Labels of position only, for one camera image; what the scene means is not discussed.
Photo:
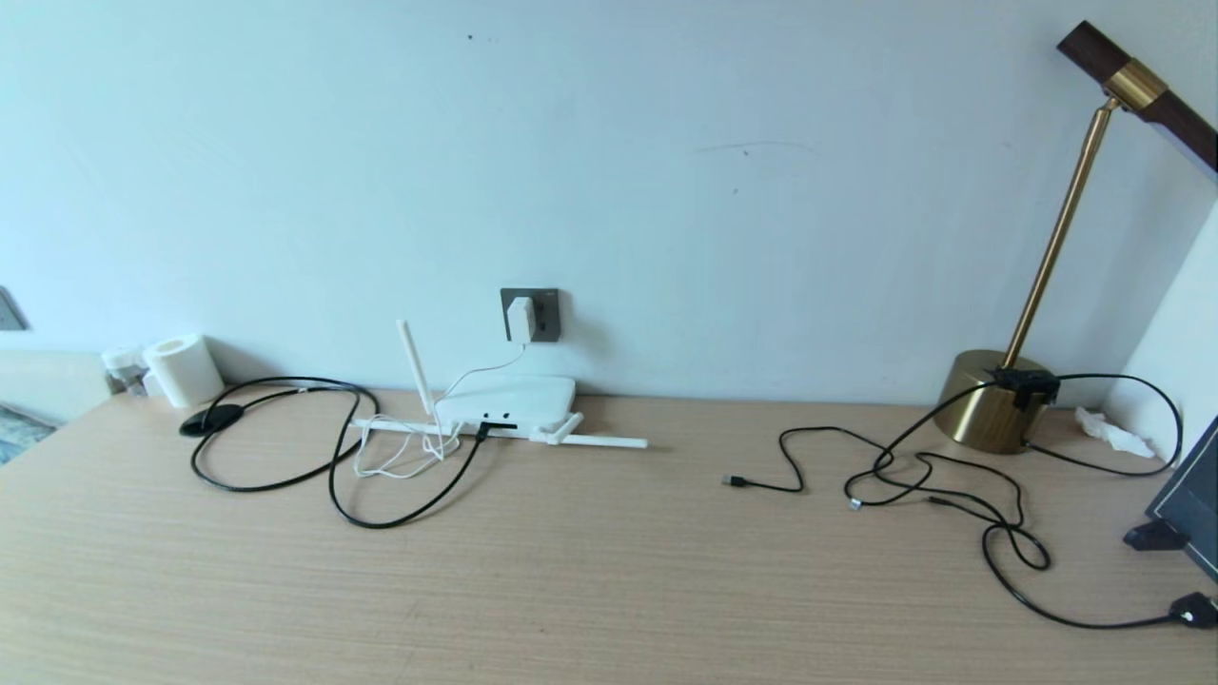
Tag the white power adapter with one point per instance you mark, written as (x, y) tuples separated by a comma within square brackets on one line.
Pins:
[(520, 319)]

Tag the brass desk lamp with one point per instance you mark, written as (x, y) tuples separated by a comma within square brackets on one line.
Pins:
[(980, 409)]

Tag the white paper towel roll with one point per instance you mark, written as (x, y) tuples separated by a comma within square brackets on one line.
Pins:
[(184, 369)]

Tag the small white container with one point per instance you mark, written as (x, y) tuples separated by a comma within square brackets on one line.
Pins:
[(124, 369)]

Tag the crumpled white tissue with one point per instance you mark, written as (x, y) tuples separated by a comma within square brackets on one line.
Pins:
[(1111, 431)]

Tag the dark framed panel on stand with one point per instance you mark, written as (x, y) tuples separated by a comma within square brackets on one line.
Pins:
[(1192, 499)]

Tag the grey wall socket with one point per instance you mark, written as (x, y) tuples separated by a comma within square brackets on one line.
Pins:
[(547, 316)]

